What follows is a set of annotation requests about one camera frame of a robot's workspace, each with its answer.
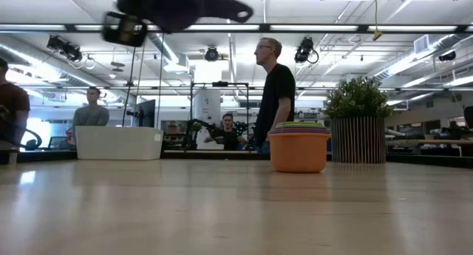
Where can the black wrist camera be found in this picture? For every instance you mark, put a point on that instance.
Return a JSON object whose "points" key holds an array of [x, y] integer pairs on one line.
{"points": [[125, 29]]}

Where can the background black robot arm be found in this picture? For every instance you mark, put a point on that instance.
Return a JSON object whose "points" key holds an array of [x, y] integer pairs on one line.
{"points": [[199, 127], [244, 129]]}

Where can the white round pillar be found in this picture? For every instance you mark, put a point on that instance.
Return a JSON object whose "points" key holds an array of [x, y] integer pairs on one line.
{"points": [[207, 103]]}

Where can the white air vent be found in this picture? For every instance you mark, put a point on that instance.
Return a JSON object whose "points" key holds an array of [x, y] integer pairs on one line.
{"points": [[421, 43]]}

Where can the black monitor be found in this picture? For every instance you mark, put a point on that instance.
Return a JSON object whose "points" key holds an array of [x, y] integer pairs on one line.
{"points": [[146, 114]]}

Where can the potted green plant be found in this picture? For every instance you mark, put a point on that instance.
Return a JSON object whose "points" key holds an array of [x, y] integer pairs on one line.
{"points": [[357, 144]]}

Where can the green measuring cup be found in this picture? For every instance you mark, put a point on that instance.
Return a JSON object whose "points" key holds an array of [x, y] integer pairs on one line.
{"points": [[299, 122]]}

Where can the orange measuring cup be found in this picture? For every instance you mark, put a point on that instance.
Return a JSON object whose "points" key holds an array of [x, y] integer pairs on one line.
{"points": [[299, 153]]}

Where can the black background station frame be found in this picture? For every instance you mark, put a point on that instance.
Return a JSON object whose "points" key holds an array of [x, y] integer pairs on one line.
{"points": [[220, 84]]}

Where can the person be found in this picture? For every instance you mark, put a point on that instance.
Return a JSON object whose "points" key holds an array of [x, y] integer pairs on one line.
{"points": [[229, 138], [277, 92], [13, 100], [90, 116]]}

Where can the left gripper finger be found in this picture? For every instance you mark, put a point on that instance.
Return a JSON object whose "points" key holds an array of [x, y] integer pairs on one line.
{"points": [[225, 9]]}

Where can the black aluminium table frame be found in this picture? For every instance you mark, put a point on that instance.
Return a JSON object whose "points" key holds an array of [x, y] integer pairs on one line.
{"points": [[214, 155]]}

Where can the white plastic basket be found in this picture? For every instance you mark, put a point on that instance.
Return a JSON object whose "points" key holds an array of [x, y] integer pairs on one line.
{"points": [[118, 142]]}

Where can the thin black pole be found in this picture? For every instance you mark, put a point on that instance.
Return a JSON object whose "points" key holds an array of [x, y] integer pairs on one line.
{"points": [[129, 85]]}

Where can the black ceiling spotlight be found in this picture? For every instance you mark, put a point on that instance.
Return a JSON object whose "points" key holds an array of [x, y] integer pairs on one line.
{"points": [[303, 51], [64, 48], [211, 54], [448, 56]]}

